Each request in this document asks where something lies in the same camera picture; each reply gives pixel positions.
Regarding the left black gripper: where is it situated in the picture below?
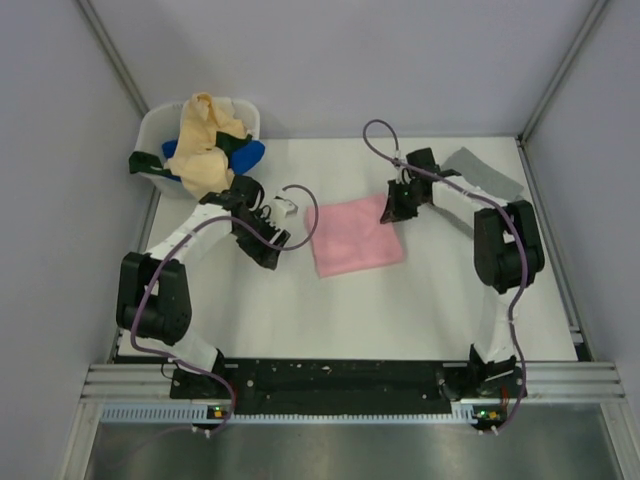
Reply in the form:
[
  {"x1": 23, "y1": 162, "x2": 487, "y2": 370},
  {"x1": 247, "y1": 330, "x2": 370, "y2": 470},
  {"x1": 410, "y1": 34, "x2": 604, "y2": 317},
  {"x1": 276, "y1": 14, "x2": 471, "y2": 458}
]
[{"x1": 233, "y1": 209, "x2": 289, "y2": 270}]

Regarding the pink t shirt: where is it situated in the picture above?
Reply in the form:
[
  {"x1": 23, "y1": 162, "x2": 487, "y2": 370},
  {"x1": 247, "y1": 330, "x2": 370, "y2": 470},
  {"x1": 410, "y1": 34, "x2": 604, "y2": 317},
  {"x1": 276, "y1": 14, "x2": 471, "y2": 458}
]
[{"x1": 305, "y1": 194, "x2": 405, "y2": 278}]

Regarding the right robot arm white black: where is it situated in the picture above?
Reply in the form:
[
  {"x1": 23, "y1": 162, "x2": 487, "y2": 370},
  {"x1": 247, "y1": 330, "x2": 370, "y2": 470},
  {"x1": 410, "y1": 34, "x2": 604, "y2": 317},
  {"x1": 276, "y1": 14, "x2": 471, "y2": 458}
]
[{"x1": 380, "y1": 148, "x2": 545, "y2": 400}]

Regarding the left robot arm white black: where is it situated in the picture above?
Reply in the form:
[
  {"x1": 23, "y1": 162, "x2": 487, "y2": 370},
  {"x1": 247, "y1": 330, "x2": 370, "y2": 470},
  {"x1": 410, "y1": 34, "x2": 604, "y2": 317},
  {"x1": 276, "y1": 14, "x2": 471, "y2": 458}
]
[{"x1": 116, "y1": 175, "x2": 298, "y2": 397}]

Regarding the folded grey t shirt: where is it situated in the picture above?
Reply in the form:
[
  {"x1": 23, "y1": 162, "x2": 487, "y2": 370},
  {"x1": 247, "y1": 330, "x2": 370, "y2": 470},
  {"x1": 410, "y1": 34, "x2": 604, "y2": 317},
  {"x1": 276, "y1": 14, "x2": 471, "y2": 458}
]
[{"x1": 434, "y1": 146, "x2": 526, "y2": 241}]

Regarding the blue t shirt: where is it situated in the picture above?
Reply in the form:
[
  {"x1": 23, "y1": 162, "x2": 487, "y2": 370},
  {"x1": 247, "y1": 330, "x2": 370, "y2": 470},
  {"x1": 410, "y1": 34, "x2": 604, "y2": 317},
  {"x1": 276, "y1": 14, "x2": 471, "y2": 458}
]
[{"x1": 161, "y1": 140, "x2": 266, "y2": 174}]

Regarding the yellow t shirt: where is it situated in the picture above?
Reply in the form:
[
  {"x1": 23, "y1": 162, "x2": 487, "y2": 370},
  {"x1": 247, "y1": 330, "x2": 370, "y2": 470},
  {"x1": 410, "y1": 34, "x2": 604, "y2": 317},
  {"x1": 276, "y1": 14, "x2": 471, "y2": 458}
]
[{"x1": 166, "y1": 93, "x2": 248, "y2": 200}]

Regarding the dark green t shirt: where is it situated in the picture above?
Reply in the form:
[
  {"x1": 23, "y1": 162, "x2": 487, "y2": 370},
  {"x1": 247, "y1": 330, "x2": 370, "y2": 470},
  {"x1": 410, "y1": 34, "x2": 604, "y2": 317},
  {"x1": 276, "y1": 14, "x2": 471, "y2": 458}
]
[{"x1": 128, "y1": 132, "x2": 254, "y2": 181}]

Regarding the white plastic basket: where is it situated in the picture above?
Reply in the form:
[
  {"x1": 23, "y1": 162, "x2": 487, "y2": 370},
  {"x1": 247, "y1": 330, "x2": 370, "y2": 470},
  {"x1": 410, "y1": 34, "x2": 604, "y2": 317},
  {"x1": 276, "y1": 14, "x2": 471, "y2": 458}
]
[{"x1": 134, "y1": 97, "x2": 261, "y2": 200}]

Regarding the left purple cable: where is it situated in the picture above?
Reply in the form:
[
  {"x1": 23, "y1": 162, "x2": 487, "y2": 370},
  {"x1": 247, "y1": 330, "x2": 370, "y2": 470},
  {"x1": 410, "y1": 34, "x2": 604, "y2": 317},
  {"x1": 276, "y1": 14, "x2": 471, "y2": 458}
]
[{"x1": 129, "y1": 184, "x2": 320, "y2": 401}]

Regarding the purple cable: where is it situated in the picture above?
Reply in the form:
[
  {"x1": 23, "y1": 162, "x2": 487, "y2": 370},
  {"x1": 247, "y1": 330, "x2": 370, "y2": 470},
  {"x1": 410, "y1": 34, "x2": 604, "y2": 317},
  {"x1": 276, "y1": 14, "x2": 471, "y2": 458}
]
[
  {"x1": 129, "y1": 184, "x2": 320, "y2": 401},
  {"x1": 362, "y1": 119, "x2": 529, "y2": 426}
]

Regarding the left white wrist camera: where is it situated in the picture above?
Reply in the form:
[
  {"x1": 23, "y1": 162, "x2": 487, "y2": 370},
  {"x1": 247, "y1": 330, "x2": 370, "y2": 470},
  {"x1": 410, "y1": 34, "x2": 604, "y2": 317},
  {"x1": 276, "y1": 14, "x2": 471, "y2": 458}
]
[{"x1": 269, "y1": 196, "x2": 298, "y2": 223}]

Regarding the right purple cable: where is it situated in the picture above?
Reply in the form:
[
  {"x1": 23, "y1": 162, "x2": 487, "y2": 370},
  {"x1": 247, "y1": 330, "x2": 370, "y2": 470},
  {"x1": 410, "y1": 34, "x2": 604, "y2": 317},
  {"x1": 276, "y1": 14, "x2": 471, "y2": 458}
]
[{"x1": 362, "y1": 119, "x2": 529, "y2": 426}]

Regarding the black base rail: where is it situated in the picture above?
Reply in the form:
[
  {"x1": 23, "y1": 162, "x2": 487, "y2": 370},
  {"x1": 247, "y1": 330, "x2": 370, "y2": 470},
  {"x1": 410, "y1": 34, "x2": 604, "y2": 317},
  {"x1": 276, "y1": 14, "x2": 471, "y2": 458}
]
[{"x1": 170, "y1": 358, "x2": 526, "y2": 416}]

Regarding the slotted grey cable duct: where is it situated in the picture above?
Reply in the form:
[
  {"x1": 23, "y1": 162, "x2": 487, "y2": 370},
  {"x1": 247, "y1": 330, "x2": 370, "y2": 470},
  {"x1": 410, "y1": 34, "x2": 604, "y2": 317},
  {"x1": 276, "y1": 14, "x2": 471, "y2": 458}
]
[{"x1": 101, "y1": 403, "x2": 507, "y2": 426}]

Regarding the aluminium frame bar front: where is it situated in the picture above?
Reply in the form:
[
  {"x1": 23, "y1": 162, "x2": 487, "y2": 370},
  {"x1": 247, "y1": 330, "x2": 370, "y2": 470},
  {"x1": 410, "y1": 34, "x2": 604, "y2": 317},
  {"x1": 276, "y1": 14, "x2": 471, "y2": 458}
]
[{"x1": 81, "y1": 362, "x2": 626, "y2": 404}]

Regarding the right aluminium corner post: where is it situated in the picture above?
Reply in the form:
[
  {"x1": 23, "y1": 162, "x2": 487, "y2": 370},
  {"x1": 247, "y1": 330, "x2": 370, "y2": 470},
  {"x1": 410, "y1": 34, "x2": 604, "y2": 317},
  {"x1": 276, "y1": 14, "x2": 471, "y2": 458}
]
[{"x1": 517, "y1": 0, "x2": 612, "y2": 145}]

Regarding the aluminium corner post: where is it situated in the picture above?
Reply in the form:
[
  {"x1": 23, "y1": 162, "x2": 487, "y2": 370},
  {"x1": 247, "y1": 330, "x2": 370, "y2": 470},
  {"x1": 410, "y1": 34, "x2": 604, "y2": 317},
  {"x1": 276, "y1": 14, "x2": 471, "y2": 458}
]
[
  {"x1": 517, "y1": 0, "x2": 612, "y2": 145},
  {"x1": 73, "y1": 0, "x2": 149, "y2": 117}
]

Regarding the left aluminium corner post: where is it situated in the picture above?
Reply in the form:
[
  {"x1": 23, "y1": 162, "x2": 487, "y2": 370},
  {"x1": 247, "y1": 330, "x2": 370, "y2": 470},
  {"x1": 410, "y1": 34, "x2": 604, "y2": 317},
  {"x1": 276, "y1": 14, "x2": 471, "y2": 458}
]
[{"x1": 73, "y1": 0, "x2": 149, "y2": 117}]

